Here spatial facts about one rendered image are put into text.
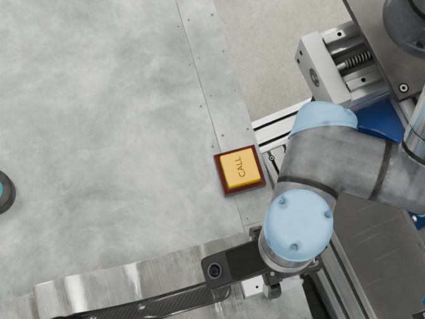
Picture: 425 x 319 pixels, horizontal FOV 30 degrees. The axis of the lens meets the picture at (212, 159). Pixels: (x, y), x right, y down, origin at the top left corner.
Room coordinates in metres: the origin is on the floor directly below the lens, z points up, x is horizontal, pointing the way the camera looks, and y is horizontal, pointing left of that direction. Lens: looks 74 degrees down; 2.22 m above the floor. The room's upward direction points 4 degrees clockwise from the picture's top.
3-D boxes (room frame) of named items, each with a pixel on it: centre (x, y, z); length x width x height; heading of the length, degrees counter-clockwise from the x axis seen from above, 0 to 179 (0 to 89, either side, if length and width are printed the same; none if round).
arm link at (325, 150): (0.28, -0.14, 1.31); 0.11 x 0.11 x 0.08; 77
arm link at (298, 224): (0.19, -0.10, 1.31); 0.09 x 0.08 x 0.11; 167
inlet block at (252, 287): (0.19, -0.12, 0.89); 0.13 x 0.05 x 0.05; 110
